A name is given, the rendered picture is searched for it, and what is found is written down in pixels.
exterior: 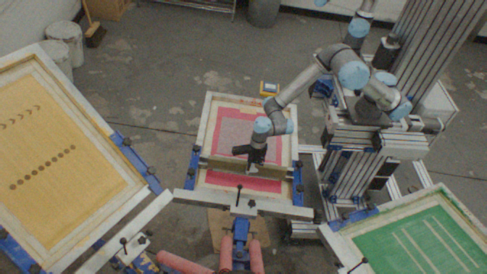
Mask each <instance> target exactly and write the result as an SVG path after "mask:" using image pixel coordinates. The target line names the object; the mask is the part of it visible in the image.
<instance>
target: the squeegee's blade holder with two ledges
mask: <svg viewBox="0 0 487 274"><path fill-rule="evenodd" d="M213 171H216V172H221V173H230V174H236V175H245V176H250V177H255V178H265V179H270V180H279V178H276V177H271V176H266V175H257V174H251V173H249V174H248V175H247V174H246V173H242V172H236V171H232V170H222V169H217V168H213Z"/></svg>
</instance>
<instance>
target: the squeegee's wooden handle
mask: <svg viewBox="0 0 487 274"><path fill-rule="evenodd" d="M247 163H248V162H247V161H243V160H238V159H229V157H219V156H214V155H209V159H208V166H207V168H209V169H213V168H217V169H222V170H232V171H236V172H242V173H245V172H246V166H247ZM253 164H254V167H255V168H256V169H258V172H257V173H251V174H257V175H266V176H271V177H276V178H279V179H283V180H285V178H286V174H287V172H288V168H287V167H282V166H277V165H268V164H264V166H260V165H258V164H255V163H253Z"/></svg>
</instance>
